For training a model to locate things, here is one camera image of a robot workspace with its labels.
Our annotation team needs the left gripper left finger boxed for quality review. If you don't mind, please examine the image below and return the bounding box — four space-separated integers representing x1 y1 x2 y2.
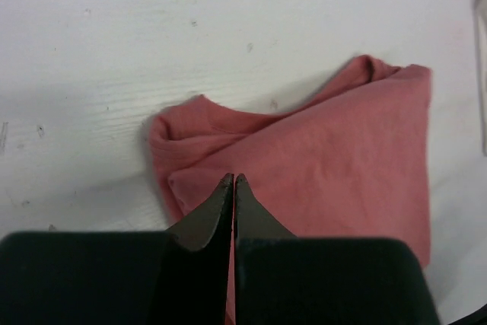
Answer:
1 174 234 324

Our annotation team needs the pink t shirt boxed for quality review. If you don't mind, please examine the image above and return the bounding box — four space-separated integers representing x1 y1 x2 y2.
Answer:
146 54 434 325

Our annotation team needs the folded white t shirt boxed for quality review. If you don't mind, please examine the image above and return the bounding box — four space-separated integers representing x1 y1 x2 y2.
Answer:
472 0 486 156

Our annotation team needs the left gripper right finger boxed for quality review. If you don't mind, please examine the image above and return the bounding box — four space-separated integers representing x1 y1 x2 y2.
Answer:
234 175 439 324

